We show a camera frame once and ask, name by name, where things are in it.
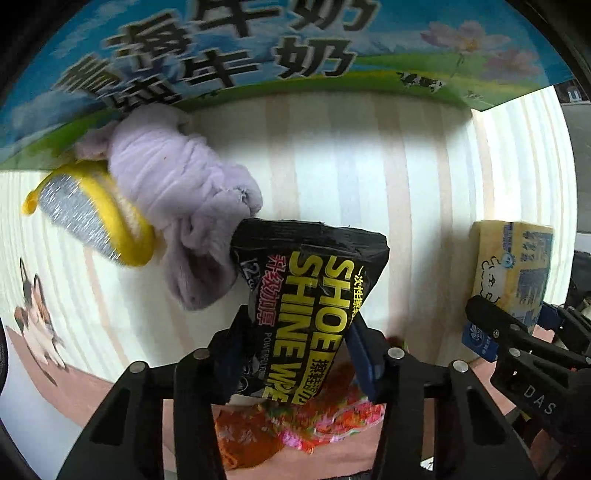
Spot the striped cat printed blanket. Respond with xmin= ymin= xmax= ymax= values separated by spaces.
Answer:
xmin=0 ymin=85 xmax=575 ymax=480

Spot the purple fleece cloth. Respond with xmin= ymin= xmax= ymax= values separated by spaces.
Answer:
xmin=74 ymin=102 xmax=264 ymax=311

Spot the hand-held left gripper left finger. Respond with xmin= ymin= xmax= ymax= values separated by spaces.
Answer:
xmin=55 ymin=305 xmax=254 ymax=480

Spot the yellow tissue packet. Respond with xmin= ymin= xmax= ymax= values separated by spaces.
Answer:
xmin=462 ymin=220 xmax=555 ymax=363

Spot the red orange snack packet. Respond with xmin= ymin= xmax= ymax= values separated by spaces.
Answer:
xmin=213 ymin=335 xmax=407 ymax=472

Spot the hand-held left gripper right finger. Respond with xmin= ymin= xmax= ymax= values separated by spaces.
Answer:
xmin=345 ymin=318 xmax=542 ymax=480

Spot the black shoe wipes packet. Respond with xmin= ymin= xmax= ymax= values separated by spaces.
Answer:
xmin=228 ymin=218 xmax=391 ymax=407

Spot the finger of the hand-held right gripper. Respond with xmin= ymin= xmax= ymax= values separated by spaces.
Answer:
xmin=465 ymin=295 xmax=591 ymax=370
xmin=538 ymin=302 xmax=591 ymax=356

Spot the blue milk carton box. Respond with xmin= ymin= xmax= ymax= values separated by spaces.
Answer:
xmin=0 ymin=0 xmax=575 ymax=169

